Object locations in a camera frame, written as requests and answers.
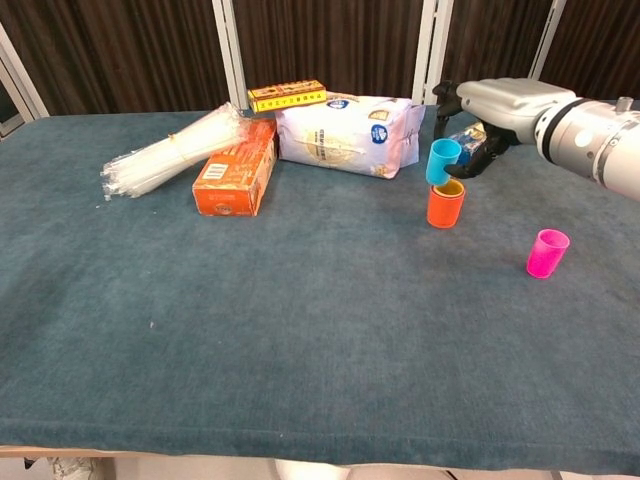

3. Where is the white printed food bag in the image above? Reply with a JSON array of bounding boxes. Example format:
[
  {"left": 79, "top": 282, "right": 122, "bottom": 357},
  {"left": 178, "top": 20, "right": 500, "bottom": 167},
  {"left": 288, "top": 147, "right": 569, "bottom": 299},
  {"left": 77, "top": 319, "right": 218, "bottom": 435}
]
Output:
[{"left": 274, "top": 92, "right": 427, "bottom": 180}]

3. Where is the orange plastic cup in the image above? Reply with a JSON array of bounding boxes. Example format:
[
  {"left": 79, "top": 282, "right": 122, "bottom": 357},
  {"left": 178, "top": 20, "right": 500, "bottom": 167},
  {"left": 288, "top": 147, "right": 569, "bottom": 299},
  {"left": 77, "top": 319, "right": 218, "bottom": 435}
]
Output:
[{"left": 426, "top": 179, "right": 467, "bottom": 230}]

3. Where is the cyan plastic cup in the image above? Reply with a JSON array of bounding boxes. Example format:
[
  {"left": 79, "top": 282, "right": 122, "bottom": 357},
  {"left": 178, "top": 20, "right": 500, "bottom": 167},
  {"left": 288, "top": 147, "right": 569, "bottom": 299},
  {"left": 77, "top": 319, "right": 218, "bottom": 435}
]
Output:
[{"left": 425, "top": 138, "right": 462, "bottom": 186}]

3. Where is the bundle of clear straws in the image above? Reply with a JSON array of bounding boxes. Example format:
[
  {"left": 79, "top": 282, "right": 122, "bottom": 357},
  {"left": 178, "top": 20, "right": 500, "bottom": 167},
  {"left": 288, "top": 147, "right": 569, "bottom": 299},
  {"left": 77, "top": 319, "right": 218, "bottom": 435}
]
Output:
[{"left": 100, "top": 101, "right": 251, "bottom": 202}]

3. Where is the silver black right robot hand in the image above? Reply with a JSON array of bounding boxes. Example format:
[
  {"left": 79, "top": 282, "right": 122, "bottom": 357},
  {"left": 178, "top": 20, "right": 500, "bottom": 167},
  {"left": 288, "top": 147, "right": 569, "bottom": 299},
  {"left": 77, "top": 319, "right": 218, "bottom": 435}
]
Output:
[{"left": 432, "top": 77, "right": 576, "bottom": 179}]

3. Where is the teal table cloth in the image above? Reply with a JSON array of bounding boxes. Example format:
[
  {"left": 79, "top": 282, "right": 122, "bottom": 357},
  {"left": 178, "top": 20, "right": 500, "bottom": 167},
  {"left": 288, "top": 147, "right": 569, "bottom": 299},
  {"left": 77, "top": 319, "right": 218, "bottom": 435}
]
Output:
[{"left": 0, "top": 99, "right": 640, "bottom": 476}]

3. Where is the blue biscuit box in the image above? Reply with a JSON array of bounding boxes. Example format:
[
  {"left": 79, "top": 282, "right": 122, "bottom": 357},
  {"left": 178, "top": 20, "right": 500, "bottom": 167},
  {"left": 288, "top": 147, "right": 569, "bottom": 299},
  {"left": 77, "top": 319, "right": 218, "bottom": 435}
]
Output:
[{"left": 446, "top": 119, "right": 501, "bottom": 169}]

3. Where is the dark brown slatted panel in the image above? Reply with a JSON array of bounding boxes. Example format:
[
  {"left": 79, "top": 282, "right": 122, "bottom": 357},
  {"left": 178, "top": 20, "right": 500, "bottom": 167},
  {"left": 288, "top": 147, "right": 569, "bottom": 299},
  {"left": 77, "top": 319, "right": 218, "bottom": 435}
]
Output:
[
  {"left": 0, "top": 0, "right": 231, "bottom": 117},
  {"left": 437, "top": 0, "right": 556, "bottom": 86},
  {"left": 539, "top": 0, "right": 640, "bottom": 101},
  {"left": 232, "top": 0, "right": 426, "bottom": 99}
]

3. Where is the yellow printed box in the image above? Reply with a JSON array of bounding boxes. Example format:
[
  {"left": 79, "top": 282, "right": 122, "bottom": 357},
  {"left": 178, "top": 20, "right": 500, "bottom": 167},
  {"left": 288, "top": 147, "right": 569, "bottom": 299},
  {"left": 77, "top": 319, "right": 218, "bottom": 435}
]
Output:
[{"left": 247, "top": 78, "right": 328, "bottom": 114}]

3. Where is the yellow plastic cup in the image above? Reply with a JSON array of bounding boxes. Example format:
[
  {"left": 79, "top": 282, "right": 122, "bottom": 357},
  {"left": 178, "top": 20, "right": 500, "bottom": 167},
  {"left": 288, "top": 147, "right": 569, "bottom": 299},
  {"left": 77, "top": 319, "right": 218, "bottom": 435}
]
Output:
[{"left": 432, "top": 179, "right": 465, "bottom": 198}]

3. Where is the pink plastic cup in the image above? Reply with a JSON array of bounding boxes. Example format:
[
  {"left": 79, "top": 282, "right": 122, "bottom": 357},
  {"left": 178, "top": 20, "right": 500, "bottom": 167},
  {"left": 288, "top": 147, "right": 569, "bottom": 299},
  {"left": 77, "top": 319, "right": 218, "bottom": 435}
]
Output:
[{"left": 525, "top": 228, "right": 571, "bottom": 280}]

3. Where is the orange cardboard box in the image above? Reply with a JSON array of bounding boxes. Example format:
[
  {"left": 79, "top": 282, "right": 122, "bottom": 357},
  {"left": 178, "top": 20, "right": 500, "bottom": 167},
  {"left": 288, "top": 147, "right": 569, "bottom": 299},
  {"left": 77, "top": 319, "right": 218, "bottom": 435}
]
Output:
[{"left": 191, "top": 118, "right": 279, "bottom": 218}]

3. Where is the white screen frame post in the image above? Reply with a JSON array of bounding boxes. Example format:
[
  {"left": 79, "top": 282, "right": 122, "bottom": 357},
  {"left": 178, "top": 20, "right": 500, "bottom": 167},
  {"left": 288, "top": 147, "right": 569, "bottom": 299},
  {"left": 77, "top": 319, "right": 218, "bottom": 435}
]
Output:
[
  {"left": 411, "top": 0, "right": 454, "bottom": 106},
  {"left": 0, "top": 22, "right": 50, "bottom": 139},
  {"left": 527, "top": 0, "right": 569, "bottom": 82},
  {"left": 211, "top": 0, "right": 251, "bottom": 111}
]

